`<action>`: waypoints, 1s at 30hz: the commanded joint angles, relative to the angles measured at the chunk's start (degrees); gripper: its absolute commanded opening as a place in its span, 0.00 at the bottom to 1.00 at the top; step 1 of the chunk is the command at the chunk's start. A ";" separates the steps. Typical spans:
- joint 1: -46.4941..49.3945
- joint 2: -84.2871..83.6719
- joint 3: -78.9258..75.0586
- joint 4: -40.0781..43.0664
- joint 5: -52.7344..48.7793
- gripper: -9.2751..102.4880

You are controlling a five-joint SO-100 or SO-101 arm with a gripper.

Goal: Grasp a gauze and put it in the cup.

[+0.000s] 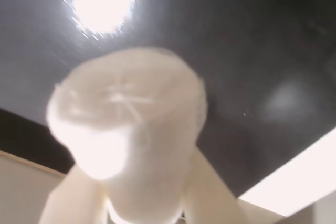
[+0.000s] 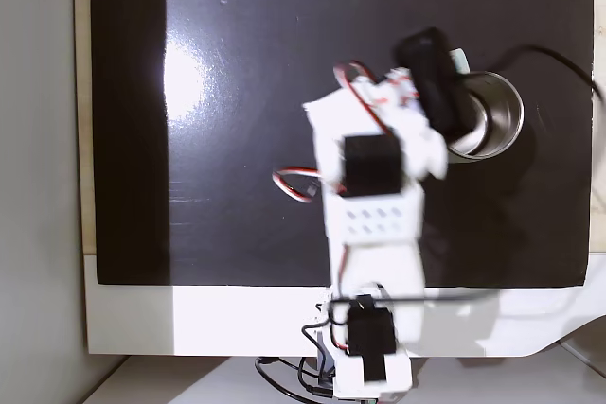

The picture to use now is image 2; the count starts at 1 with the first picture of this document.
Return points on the black camera box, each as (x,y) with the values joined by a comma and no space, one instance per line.
(433,84)

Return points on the black table mat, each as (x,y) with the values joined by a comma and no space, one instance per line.
(246,163)

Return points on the sage green steel cup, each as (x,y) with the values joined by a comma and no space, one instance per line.
(497,115)

